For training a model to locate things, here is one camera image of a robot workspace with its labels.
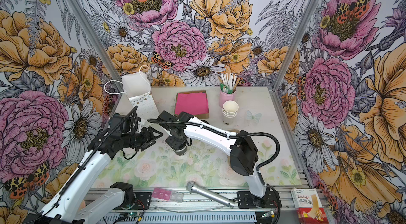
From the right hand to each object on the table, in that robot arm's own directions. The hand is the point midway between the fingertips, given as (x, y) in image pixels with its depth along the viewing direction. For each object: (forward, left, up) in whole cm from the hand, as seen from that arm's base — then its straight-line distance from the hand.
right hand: (180, 143), depth 79 cm
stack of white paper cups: (+18, -26, +2) cm, 32 cm away
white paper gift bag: (+35, +28, +6) cm, 45 cm away
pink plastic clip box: (-20, +6, -11) cm, 24 cm away
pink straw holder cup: (+30, -25, -1) cm, 39 cm away
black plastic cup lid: (-2, 0, -2) cm, 3 cm away
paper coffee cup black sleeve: (-1, +1, -10) cm, 10 cm away
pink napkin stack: (+34, -5, -10) cm, 35 cm away
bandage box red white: (-27, -57, -11) cm, 64 cm away
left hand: (-2, +9, +4) cm, 11 cm away
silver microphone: (-18, -5, -9) cm, 20 cm away
